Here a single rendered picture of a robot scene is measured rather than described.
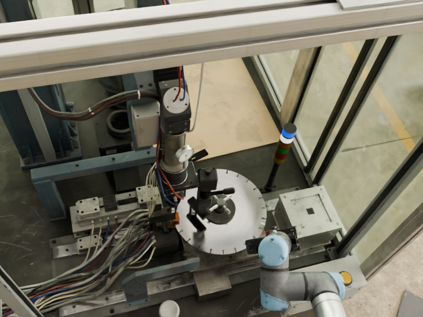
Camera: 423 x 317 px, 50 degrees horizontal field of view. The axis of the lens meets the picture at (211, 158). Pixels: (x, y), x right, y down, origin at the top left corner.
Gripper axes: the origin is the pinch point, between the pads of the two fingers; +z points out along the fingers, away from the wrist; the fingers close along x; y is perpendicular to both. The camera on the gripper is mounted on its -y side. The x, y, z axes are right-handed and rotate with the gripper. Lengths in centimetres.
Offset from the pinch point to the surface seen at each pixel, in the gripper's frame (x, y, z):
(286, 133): 33.5, 9.4, 0.4
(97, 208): 22, -60, -8
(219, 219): 9.5, -18.2, -2.7
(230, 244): 0.8, -15.7, -5.0
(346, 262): -13.3, 19.2, 11.0
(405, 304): -56, 43, 109
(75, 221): 19, -71, -5
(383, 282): -44, 35, 113
